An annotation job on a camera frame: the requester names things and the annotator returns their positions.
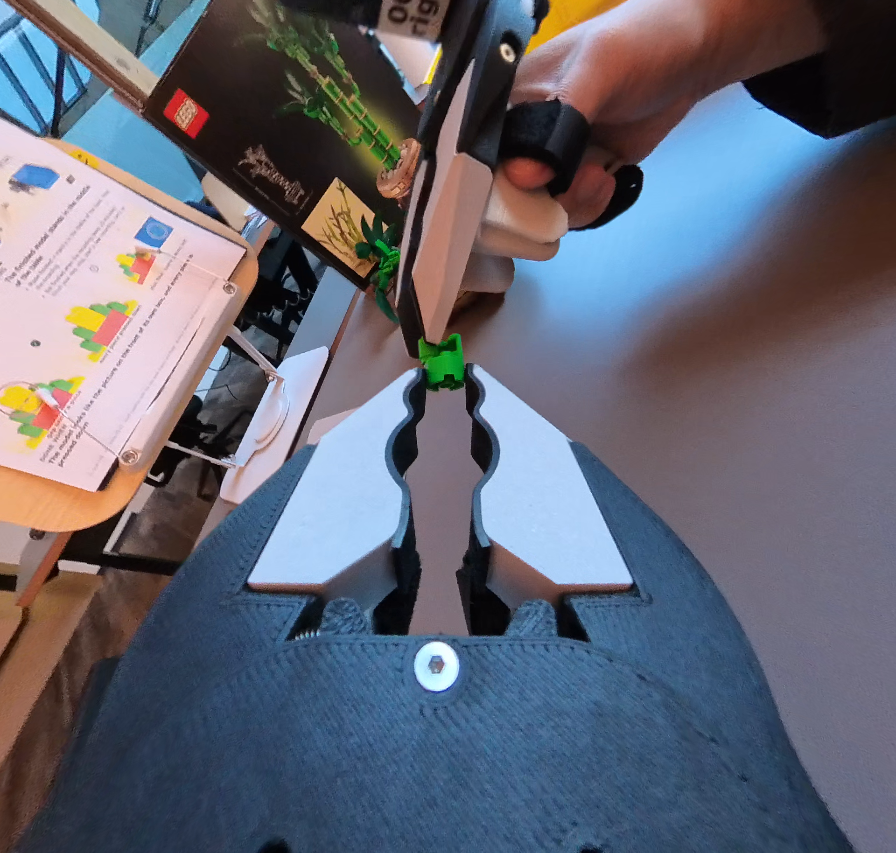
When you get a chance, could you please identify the green hooked stalk piece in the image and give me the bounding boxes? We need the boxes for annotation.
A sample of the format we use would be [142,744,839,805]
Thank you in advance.
[418,333,468,391]

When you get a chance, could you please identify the light wooden board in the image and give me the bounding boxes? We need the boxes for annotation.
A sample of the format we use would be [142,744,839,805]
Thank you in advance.
[0,138,259,532]

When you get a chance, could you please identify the black bamboo toy set box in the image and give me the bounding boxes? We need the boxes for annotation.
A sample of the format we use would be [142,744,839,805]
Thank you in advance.
[143,0,449,290]

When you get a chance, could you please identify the green toy bamboo leaves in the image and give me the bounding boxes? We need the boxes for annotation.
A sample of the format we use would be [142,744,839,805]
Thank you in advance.
[356,212,403,322]

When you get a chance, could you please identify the wooden post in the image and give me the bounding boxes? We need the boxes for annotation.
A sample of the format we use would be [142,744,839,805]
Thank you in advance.
[0,0,158,108]

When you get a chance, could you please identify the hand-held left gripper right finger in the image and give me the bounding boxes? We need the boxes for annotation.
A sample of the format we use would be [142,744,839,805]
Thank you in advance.
[457,365,634,635]

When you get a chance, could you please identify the beige drawer cabinet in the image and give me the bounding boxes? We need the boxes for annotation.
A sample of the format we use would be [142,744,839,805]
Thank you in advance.
[0,573,106,770]

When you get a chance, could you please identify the grey desk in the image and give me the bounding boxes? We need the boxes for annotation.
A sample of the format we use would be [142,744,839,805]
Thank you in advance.
[189,76,896,853]

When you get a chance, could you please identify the person's right forearm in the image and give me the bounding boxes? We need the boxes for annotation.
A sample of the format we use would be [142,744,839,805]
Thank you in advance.
[742,0,896,140]

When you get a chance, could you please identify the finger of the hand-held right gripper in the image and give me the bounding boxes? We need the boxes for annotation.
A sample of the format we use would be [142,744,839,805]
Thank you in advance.
[394,153,438,360]
[412,58,494,346]

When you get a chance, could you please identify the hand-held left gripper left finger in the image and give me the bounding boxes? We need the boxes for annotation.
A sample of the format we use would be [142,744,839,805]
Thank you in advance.
[247,367,428,633]

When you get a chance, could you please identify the person's right hand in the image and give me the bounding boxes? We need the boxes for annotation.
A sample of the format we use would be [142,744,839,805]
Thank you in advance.
[504,0,828,230]

